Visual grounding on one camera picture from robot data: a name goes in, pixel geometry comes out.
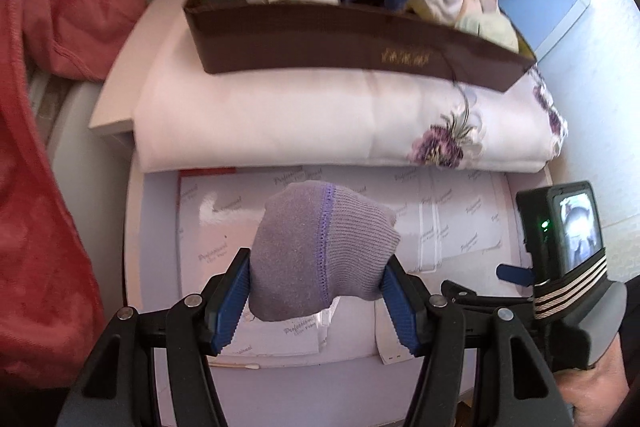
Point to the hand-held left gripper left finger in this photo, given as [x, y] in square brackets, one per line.
[227, 307]

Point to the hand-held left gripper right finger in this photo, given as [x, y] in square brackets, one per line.
[400, 312]

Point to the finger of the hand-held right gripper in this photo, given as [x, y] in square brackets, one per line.
[480, 295]
[515, 275]

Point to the purple grey sock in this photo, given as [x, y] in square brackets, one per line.
[310, 252]

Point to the cream knit sock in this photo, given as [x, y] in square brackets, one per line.
[490, 29]

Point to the brown tin box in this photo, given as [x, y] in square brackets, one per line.
[300, 42]

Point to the person's right hand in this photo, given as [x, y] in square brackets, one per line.
[595, 392]

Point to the small white card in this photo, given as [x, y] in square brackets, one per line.
[392, 349]

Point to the cotton swab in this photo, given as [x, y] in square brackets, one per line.
[235, 364]

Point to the glossy white paper sheets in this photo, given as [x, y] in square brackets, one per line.
[450, 217]

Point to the red packet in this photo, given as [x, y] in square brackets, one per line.
[205, 170]

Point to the white floral folded cloth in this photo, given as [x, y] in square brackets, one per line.
[300, 117]

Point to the red fleece blanket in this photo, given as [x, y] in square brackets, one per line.
[40, 207]

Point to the white nightstand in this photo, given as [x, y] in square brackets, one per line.
[525, 7]

